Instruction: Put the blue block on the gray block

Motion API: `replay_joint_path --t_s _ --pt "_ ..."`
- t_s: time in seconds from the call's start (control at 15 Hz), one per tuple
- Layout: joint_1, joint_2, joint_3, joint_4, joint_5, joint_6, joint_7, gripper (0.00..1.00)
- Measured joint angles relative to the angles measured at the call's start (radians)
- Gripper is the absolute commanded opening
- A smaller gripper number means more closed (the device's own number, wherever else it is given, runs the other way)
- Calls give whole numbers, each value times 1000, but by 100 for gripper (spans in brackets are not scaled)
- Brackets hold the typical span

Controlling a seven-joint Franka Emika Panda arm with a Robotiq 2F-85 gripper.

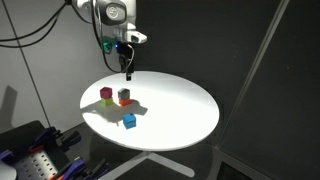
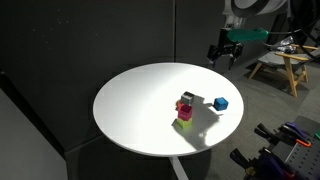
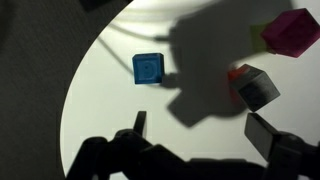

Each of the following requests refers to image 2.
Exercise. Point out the wooden chair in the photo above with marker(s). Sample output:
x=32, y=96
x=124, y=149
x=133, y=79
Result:
x=290, y=63

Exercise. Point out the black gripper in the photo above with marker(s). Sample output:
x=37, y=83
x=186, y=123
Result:
x=225, y=50

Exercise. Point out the round white table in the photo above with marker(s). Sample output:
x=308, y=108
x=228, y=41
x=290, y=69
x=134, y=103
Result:
x=140, y=110

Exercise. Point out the yellow-green block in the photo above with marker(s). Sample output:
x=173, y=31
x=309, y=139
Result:
x=184, y=123

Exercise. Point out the clear plastic bag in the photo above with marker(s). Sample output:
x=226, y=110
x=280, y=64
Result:
x=283, y=45

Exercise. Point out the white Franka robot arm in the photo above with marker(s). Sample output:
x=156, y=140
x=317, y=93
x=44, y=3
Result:
x=256, y=6

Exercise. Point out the blue block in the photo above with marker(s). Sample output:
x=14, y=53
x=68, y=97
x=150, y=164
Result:
x=220, y=104

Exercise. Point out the pink block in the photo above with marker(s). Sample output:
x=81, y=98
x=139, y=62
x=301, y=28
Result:
x=185, y=112

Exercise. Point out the small green object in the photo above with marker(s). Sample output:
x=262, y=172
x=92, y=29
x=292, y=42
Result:
x=317, y=135

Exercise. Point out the white table base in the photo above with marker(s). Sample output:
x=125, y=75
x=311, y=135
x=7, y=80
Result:
x=178, y=168

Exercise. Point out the gray block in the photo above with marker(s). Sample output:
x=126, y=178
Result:
x=187, y=98

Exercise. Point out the orange block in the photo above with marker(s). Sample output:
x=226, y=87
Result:
x=179, y=106

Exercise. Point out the purple clamp orange tips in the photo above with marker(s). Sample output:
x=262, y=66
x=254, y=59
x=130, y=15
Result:
x=296, y=133
x=275, y=165

